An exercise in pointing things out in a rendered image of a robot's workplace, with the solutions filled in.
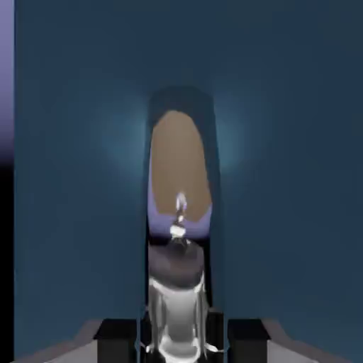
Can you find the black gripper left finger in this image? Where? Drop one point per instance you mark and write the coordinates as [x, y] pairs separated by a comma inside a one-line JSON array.
[[113, 340]]

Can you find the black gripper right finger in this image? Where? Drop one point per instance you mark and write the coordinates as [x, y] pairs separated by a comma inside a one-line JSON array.
[[249, 340]]

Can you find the blue cabinet door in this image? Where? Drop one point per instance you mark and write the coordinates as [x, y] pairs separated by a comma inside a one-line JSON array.
[[283, 141]]

